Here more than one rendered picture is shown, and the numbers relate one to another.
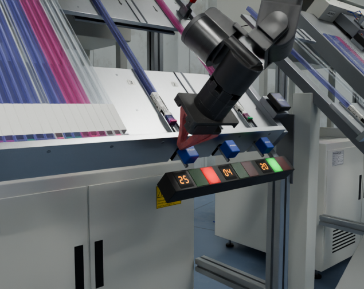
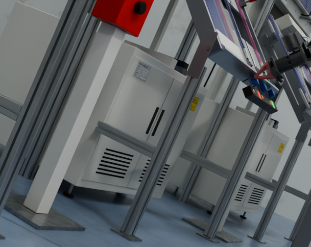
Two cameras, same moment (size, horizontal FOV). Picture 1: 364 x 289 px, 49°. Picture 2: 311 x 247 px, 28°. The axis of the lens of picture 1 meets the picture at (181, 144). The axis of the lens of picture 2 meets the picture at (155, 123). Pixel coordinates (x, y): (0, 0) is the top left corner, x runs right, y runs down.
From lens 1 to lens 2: 1.88 m
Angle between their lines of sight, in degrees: 20
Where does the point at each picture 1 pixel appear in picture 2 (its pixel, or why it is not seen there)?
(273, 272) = (240, 162)
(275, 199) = (256, 125)
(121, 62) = (173, 7)
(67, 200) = (166, 80)
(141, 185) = not seen: hidden behind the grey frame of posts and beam
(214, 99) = (285, 65)
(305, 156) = not seen: hidden behind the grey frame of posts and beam
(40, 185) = (163, 67)
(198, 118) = (277, 69)
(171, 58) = not seen: outside the picture
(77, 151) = (236, 62)
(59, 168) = (226, 65)
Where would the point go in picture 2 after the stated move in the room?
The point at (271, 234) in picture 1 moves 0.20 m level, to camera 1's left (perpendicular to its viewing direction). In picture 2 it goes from (247, 142) to (209, 126)
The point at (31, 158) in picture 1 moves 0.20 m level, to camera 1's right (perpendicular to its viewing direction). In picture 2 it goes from (228, 58) to (273, 80)
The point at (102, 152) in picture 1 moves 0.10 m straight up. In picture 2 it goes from (238, 66) to (249, 41)
